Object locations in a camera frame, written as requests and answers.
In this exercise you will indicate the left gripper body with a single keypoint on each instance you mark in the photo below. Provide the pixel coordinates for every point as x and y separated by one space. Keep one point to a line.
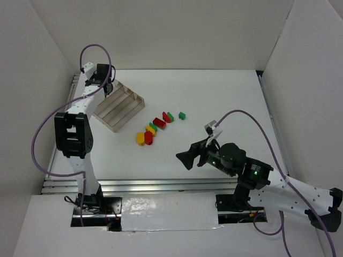
107 87

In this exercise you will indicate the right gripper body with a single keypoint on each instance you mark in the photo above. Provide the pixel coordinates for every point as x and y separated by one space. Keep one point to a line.
201 154

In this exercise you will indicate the red rounded lego brick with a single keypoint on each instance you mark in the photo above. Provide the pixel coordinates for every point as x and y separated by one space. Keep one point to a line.
148 137

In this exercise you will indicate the yellow rounded lego brick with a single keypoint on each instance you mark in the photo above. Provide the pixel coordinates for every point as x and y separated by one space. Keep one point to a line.
140 138

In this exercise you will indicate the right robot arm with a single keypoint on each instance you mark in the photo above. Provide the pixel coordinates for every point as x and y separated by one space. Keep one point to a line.
259 185

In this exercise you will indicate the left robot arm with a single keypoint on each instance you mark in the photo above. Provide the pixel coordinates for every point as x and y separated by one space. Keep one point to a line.
74 137

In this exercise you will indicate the clear compartment organizer tray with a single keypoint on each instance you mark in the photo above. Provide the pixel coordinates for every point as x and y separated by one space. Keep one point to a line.
121 106

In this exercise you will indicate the small green lego brick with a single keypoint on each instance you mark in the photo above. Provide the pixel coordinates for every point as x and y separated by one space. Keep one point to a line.
182 116

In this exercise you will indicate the green half-round lego brick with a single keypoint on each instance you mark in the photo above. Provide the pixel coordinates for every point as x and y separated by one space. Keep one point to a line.
171 117

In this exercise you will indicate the red half-round lego brick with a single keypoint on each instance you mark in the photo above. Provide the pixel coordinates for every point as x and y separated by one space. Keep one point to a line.
166 118

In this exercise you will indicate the red rectangular lego brick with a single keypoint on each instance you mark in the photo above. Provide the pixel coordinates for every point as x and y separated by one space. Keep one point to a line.
161 124

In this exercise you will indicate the small yellow lego brick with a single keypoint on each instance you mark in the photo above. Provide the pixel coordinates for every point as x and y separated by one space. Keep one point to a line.
149 128

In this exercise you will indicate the white cover panel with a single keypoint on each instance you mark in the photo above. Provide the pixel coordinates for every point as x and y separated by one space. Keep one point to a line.
169 212

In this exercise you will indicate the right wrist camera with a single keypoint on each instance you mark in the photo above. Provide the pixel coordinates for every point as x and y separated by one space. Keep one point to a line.
213 130

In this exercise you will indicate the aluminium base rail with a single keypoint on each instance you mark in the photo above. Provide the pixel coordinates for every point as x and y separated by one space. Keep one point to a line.
118 187

